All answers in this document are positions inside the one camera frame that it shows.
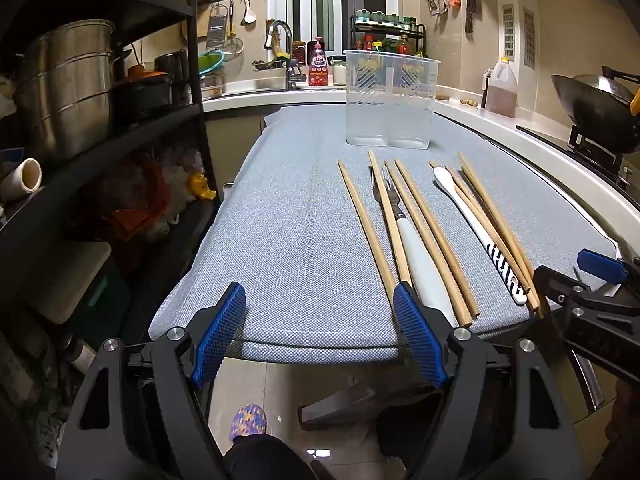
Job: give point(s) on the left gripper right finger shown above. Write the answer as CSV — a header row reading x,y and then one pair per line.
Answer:
x,y
422,341

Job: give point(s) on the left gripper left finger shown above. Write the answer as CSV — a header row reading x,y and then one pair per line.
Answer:
x,y
221,323

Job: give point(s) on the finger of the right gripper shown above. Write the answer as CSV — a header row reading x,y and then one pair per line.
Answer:
x,y
567,293
607,269

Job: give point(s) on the white handled metal fork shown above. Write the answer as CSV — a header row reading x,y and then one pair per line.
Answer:
x,y
425,278

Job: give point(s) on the white striped ceramic spoon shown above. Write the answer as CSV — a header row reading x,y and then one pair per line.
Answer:
x,y
480,232

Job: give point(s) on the chrome kitchen faucet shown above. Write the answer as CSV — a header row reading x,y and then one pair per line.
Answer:
x,y
279,40

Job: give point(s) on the colourful patterned slipper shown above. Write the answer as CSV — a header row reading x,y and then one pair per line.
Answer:
x,y
250,420

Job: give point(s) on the grey fabric mat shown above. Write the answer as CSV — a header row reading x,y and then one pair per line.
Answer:
x,y
289,234

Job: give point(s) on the black metal shelf rack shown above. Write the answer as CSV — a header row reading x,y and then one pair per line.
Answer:
x,y
98,247

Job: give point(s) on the black wok with lid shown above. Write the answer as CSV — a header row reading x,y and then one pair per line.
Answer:
x,y
601,108

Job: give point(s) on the oil jug with yellow cap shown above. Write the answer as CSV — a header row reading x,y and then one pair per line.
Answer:
x,y
500,89

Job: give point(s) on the white ceramic cup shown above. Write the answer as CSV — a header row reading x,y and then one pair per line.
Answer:
x,y
24,180

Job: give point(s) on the clear plastic utensil holder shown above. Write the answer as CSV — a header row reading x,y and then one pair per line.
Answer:
x,y
389,99

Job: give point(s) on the green and blue bowls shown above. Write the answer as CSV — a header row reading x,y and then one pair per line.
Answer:
x,y
210,61

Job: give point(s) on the red dish soap pouch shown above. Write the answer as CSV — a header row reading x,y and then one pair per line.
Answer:
x,y
318,72

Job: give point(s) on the large steel stock pot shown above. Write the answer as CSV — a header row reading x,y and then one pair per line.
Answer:
x,y
66,85

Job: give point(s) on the white lidded jar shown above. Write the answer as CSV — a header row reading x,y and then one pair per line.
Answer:
x,y
339,68

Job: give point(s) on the hanging dark cleaver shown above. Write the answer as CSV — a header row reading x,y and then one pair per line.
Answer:
x,y
470,11

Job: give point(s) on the red jar by faucet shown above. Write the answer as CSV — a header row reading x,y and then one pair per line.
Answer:
x,y
299,52

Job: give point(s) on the hanging white ladle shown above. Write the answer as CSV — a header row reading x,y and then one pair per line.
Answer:
x,y
249,17

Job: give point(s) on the hanging metal grater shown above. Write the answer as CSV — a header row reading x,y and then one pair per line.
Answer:
x,y
216,26

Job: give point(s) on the black spice rack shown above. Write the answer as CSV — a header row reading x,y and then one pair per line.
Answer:
x,y
387,32

